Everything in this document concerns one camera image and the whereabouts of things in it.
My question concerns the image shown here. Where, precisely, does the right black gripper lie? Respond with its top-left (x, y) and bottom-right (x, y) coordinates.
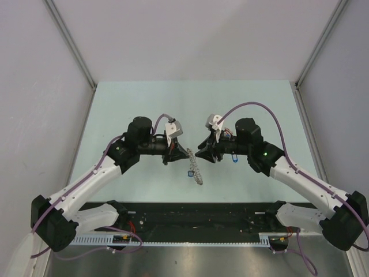
top-left (195, 129), bottom-right (250, 164)

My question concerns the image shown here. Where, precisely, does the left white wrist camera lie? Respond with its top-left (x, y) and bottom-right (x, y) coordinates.
top-left (165, 119), bottom-right (183, 146)

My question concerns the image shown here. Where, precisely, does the aluminium frame post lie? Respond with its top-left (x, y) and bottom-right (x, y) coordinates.
top-left (294, 0), bottom-right (349, 90)
top-left (43, 0), bottom-right (97, 91)

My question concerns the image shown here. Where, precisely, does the round metal keyring disc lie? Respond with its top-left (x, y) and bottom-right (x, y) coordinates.
top-left (187, 148), bottom-right (204, 185)

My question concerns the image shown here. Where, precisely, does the purple camera cable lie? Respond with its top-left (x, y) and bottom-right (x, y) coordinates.
top-left (30, 113), bottom-right (175, 259)
top-left (217, 102), bottom-right (369, 275)

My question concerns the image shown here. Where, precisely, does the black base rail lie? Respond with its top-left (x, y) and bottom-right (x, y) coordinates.
top-left (114, 203), bottom-right (290, 244)

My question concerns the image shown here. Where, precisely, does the left aluminium frame post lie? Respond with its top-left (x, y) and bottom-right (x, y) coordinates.
top-left (43, 0), bottom-right (97, 91)

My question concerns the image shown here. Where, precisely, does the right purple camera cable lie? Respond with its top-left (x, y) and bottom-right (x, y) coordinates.
top-left (217, 102), bottom-right (369, 275)

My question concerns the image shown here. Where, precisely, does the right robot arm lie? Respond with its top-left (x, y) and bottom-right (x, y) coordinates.
top-left (195, 114), bottom-right (368, 251)

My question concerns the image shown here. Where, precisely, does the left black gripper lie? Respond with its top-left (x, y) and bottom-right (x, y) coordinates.
top-left (138, 136), bottom-right (189, 165)

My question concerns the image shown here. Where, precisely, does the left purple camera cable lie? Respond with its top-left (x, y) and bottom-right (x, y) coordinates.
top-left (30, 113), bottom-right (175, 259)

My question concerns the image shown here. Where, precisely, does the right aluminium frame post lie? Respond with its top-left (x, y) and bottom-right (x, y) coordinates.
top-left (294, 0), bottom-right (349, 90)

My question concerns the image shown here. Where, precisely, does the red tag key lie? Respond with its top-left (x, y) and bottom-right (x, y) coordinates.
top-left (224, 128), bottom-right (233, 135)

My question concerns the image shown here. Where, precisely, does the white slotted cable duct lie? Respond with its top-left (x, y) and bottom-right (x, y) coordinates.
top-left (71, 233), bottom-right (277, 248)

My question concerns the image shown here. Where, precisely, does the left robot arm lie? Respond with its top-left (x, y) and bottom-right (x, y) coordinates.
top-left (31, 117), bottom-right (189, 252)

